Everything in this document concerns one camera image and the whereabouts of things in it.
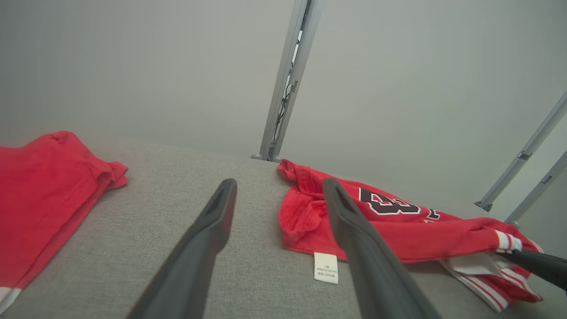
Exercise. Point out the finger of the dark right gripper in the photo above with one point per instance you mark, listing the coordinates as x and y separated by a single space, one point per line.
545 266

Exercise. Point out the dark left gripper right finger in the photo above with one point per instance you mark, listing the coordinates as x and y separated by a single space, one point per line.
381 283

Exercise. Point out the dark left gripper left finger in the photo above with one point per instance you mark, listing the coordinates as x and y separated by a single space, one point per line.
190 274

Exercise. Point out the red basketball jersey number 23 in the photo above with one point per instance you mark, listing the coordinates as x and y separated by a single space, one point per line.
412 235

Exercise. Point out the red shorts with white trim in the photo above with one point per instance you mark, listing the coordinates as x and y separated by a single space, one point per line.
40 199

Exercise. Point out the grey metal frame bar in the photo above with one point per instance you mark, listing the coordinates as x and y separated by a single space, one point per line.
538 190
522 155

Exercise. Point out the grey metal partition post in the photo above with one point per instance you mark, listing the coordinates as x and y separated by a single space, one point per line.
279 97

